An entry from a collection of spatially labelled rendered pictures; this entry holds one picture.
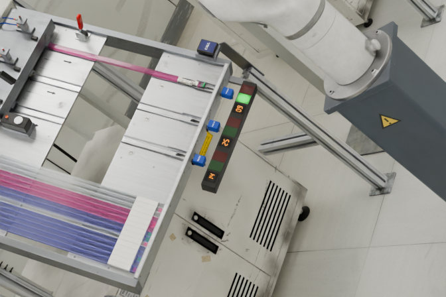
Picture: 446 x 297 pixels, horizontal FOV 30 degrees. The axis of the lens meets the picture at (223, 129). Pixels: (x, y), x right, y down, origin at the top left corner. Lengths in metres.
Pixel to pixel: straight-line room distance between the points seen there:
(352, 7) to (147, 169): 1.33
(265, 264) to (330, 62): 1.08
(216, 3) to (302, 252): 1.35
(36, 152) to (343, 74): 0.90
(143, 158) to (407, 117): 0.73
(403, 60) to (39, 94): 1.05
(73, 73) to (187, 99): 0.35
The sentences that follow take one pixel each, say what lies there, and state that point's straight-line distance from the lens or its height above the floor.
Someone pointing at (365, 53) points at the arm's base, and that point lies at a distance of 1.85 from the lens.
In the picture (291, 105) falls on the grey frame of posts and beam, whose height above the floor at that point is 0.46.
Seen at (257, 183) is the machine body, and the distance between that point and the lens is 2.76.
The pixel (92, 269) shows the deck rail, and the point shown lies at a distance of 2.12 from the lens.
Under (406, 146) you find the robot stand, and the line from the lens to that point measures 1.99.
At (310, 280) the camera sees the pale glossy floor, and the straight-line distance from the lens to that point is 2.77.
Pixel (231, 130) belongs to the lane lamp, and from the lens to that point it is 2.26.
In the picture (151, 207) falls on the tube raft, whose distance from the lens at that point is 2.16.
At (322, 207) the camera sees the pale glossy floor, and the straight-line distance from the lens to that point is 2.91.
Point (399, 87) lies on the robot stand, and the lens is 1.86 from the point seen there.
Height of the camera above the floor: 1.70
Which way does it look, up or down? 27 degrees down
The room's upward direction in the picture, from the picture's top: 53 degrees counter-clockwise
